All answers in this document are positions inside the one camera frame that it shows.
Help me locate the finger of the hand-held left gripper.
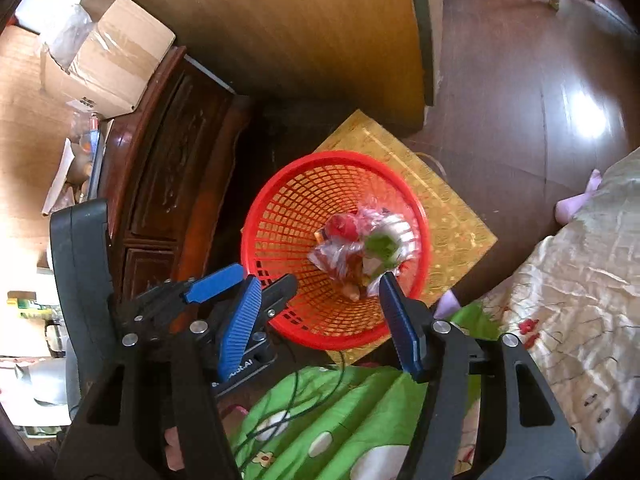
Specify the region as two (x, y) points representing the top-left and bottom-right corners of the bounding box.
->
(252, 274), (300, 331)
(111, 263), (244, 341)

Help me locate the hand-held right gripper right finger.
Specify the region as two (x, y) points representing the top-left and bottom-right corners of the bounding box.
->
(378, 270), (586, 480)

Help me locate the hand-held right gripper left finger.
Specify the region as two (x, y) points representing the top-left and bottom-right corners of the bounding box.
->
(55, 275), (263, 480)

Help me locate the clear plastic bag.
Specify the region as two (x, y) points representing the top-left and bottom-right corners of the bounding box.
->
(307, 200), (418, 301)

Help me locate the red plastic mesh basket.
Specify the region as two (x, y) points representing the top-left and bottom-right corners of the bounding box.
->
(240, 151), (431, 352)

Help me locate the white paper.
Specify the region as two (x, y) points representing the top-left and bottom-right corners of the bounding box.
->
(42, 140), (76, 216)

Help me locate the dark carved wooden cabinet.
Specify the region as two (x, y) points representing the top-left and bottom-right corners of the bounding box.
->
(100, 45), (251, 311)

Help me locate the cream and green printed blanket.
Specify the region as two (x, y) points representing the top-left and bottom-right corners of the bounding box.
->
(220, 147), (640, 480)

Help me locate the open cardboard box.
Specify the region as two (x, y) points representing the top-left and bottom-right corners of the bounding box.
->
(39, 0), (177, 121)

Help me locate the clear plastic sheet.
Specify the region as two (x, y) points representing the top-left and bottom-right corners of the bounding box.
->
(50, 2), (97, 72)

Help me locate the light wooden door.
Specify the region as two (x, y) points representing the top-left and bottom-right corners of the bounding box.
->
(85, 0), (443, 126)

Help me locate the black cable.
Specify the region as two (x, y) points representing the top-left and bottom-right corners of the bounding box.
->
(235, 350), (351, 480)

